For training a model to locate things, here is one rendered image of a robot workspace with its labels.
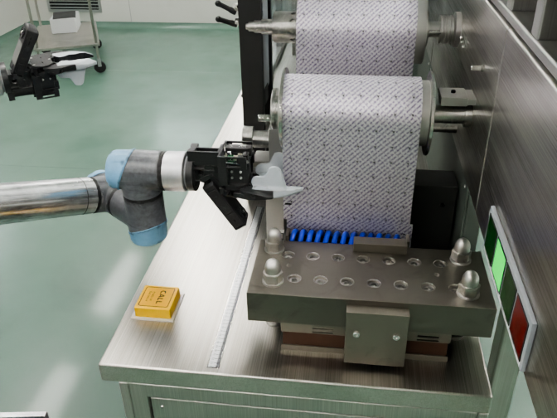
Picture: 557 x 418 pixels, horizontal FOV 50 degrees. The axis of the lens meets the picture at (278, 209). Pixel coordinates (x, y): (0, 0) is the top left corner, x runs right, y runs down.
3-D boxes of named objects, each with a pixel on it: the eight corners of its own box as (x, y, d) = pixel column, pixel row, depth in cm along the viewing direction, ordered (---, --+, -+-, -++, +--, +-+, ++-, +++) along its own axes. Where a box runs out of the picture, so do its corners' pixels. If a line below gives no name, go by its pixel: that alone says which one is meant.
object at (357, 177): (283, 217, 115) (283, 127, 105) (409, 224, 112) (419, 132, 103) (283, 219, 114) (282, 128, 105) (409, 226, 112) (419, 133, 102)
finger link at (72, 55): (91, 69, 151) (55, 77, 147) (87, 46, 148) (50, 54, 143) (95, 74, 150) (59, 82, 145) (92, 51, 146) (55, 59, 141)
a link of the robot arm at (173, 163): (163, 198, 111) (176, 177, 118) (188, 199, 111) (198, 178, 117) (159, 161, 107) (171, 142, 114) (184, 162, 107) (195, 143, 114)
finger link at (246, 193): (270, 195, 106) (223, 189, 108) (270, 202, 107) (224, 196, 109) (278, 182, 110) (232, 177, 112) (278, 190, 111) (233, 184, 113)
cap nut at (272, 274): (263, 274, 103) (263, 252, 101) (284, 274, 103) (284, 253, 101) (260, 287, 100) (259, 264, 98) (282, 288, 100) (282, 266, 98)
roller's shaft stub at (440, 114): (427, 120, 110) (430, 97, 107) (467, 121, 109) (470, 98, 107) (429, 129, 106) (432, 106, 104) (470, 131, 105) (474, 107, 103)
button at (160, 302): (146, 294, 120) (145, 284, 119) (181, 296, 119) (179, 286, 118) (135, 317, 114) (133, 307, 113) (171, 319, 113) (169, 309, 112)
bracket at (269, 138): (258, 247, 134) (252, 118, 118) (287, 249, 133) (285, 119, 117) (254, 260, 129) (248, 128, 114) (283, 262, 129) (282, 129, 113)
